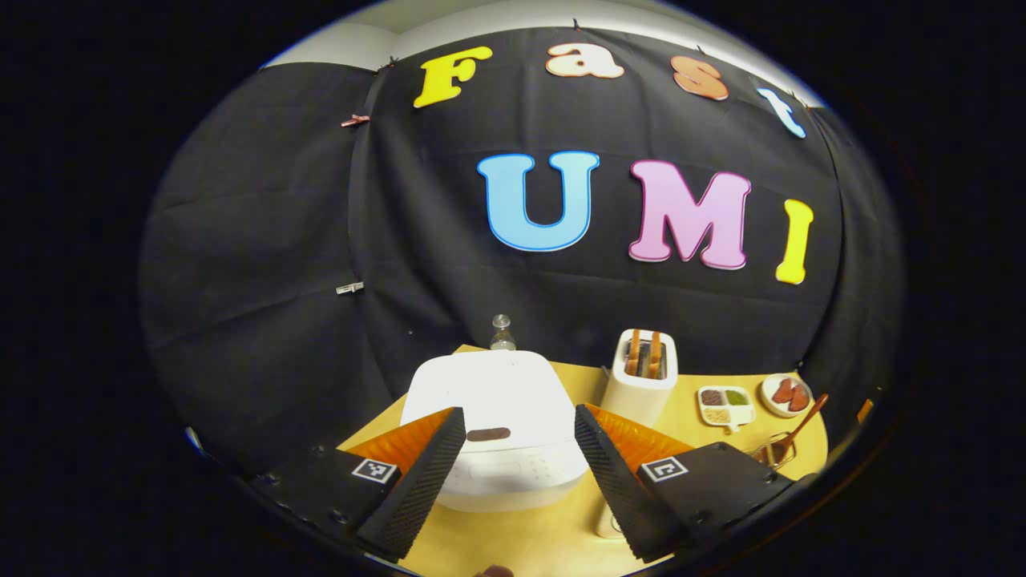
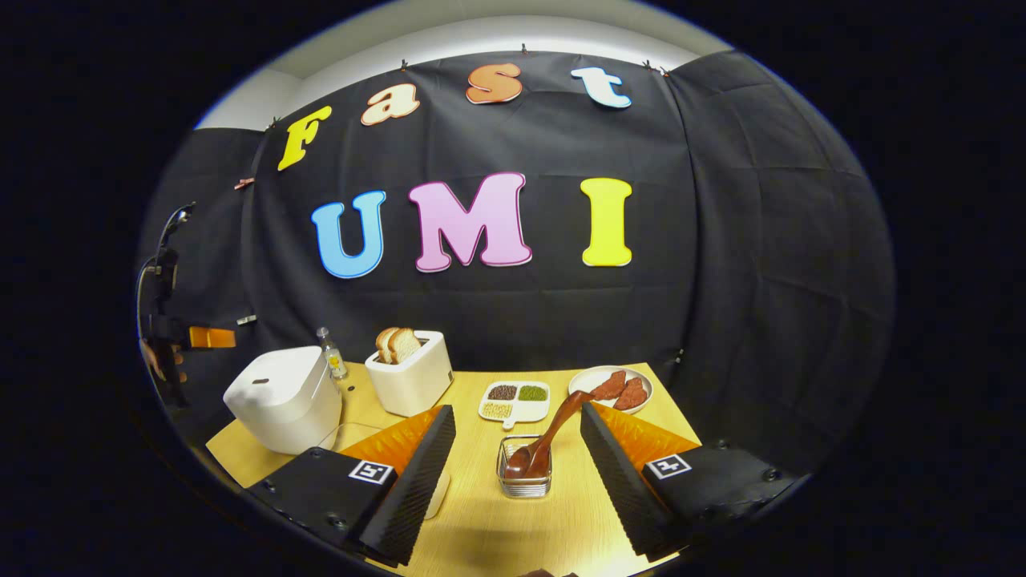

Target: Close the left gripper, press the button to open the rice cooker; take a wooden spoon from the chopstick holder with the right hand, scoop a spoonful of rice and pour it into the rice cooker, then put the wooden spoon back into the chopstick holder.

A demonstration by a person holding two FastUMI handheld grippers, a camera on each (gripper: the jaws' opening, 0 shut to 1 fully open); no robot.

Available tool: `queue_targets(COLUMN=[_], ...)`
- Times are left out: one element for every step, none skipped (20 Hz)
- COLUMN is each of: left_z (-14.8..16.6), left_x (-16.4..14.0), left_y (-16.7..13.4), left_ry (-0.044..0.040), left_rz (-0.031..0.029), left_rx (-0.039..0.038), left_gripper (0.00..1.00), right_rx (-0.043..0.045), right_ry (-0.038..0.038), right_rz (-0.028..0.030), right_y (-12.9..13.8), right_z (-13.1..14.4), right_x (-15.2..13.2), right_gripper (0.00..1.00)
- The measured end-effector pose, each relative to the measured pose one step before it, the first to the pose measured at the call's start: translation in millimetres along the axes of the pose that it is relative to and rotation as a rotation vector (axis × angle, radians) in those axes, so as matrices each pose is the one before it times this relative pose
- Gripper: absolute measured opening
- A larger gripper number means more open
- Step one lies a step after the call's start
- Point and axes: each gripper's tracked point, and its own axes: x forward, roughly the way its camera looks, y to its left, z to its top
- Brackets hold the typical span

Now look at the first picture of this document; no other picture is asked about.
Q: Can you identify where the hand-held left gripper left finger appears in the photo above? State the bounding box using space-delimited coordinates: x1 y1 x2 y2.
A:
248 406 467 562

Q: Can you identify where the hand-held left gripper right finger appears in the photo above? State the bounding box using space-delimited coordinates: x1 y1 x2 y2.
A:
574 403 798 563

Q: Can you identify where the brown wooden spoon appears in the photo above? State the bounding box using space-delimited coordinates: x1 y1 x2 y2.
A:
769 393 830 466

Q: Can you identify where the wire chopstick holder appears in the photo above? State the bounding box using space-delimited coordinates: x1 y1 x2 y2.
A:
749 431 798 470

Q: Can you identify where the white rice cooker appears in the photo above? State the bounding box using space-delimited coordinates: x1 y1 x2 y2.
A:
399 350 592 514

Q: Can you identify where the white toaster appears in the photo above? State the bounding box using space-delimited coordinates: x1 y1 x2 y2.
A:
600 329 679 430

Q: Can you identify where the white round plate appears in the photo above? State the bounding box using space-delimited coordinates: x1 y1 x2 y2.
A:
760 373 814 419

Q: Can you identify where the white divided bean dish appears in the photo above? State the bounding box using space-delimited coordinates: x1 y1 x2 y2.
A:
697 385 757 432

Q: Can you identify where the black backdrop cloth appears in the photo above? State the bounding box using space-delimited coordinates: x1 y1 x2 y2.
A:
140 28 907 474

